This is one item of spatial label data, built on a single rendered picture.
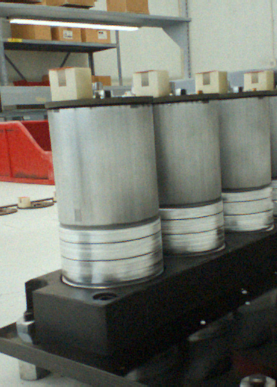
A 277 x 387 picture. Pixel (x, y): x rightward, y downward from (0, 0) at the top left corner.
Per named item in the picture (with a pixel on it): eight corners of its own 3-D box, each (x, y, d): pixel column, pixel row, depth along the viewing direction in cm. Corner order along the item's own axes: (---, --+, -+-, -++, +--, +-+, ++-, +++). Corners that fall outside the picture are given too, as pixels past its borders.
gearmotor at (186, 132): (244, 271, 16) (235, 88, 15) (194, 296, 14) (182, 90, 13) (173, 260, 17) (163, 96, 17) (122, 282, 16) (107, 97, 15)
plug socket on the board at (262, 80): (278, 91, 19) (277, 70, 19) (265, 91, 18) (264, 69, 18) (255, 93, 19) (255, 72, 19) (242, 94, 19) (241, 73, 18)
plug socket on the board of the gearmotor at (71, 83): (101, 99, 12) (99, 67, 12) (73, 100, 12) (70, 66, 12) (76, 101, 13) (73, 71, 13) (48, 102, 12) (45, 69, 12)
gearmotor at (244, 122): (289, 249, 18) (284, 85, 17) (250, 268, 16) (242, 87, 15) (221, 241, 19) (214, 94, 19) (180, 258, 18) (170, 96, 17)
